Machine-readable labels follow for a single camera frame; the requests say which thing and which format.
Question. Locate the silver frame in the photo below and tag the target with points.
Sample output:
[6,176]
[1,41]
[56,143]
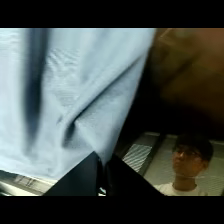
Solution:
[25,184]

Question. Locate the light blue garment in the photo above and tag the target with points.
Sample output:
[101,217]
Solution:
[83,83]

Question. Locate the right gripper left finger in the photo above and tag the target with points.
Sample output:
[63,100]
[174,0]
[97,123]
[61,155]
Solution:
[83,180]

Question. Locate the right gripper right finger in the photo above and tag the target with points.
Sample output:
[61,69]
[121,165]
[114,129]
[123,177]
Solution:
[128,183]

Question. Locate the person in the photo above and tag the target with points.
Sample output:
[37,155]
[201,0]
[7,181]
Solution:
[187,161]

